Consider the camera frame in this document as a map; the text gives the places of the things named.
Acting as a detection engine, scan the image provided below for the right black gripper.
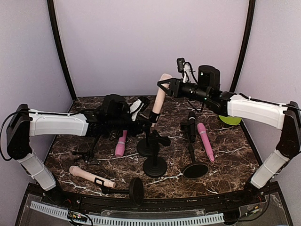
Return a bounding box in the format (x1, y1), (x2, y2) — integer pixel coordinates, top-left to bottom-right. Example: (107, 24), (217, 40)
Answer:
(158, 77), (211, 103)

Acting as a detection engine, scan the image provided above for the beige microphone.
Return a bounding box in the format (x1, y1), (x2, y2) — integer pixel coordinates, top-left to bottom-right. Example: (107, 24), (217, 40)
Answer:
(69, 166), (116, 188)
(149, 73), (172, 126)

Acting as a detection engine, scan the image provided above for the black stand holding beige microphone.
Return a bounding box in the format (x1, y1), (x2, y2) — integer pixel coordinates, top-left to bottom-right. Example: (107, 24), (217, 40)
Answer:
(136, 116), (159, 158)

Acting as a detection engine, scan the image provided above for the black microphone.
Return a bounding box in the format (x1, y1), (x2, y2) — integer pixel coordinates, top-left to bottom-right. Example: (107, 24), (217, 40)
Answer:
(188, 111), (196, 143)

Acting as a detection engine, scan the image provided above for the black round-base desk stand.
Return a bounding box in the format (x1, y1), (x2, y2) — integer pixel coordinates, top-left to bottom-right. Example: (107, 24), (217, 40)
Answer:
(143, 130), (171, 178)

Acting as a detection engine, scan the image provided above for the large pink microphone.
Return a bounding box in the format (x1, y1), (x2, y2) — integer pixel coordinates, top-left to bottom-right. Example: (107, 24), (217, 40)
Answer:
(197, 123), (215, 162)

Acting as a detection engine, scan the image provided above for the black tripod stand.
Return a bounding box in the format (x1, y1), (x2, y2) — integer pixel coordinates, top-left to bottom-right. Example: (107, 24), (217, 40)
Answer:
(72, 135), (111, 176)

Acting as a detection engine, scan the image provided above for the black stand with black microphone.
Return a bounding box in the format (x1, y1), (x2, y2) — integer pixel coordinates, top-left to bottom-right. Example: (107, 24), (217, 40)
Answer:
(181, 120), (208, 179)

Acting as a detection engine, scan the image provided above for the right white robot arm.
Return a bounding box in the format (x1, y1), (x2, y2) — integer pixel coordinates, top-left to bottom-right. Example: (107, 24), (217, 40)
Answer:
(157, 65), (301, 204)

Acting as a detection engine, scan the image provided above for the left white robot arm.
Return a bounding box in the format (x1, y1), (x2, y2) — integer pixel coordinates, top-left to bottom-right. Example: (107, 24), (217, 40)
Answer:
(6, 94), (151, 205)

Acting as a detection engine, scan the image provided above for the small pink microphone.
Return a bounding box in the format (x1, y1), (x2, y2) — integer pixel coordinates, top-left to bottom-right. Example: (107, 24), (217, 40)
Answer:
(115, 130), (127, 157)

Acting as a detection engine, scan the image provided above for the black front stand lying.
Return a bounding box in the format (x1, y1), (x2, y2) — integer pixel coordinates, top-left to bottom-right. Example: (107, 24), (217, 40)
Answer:
(94, 178), (144, 206)

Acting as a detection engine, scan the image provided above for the green disc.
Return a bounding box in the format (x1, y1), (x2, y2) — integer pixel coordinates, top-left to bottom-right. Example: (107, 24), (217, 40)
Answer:
(219, 115), (241, 126)

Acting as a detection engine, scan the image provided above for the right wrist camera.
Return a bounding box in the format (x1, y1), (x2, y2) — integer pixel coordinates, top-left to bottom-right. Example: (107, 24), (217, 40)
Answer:
(176, 57), (197, 83)

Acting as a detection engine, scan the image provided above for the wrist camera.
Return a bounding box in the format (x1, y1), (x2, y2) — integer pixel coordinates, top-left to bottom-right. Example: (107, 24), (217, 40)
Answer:
(176, 57), (197, 83)
(129, 97), (150, 121)

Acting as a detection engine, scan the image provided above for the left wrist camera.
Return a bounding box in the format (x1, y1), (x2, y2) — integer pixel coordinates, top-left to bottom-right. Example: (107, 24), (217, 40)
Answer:
(129, 97), (150, 121)

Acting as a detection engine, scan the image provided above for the right black frame post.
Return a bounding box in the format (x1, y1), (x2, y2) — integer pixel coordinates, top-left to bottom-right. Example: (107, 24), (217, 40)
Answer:
(230, 0), (256, 92)

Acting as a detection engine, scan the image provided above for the black frame post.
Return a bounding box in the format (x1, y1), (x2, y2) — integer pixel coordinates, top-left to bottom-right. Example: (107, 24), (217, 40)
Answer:
(230, 0), (256, 92)
(47, 0), (77, 102)

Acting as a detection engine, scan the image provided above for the grey cable duct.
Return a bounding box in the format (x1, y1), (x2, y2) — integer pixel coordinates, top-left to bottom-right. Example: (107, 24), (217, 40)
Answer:
(30, 201), (224, 226)

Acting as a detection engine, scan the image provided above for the black front rail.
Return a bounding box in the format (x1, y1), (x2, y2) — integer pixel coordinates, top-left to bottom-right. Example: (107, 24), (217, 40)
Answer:
(23, 183), (269, 212)

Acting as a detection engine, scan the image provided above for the left black frame post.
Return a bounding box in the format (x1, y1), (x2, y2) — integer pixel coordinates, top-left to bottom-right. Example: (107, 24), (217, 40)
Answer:
(47, 0), (77, 102)

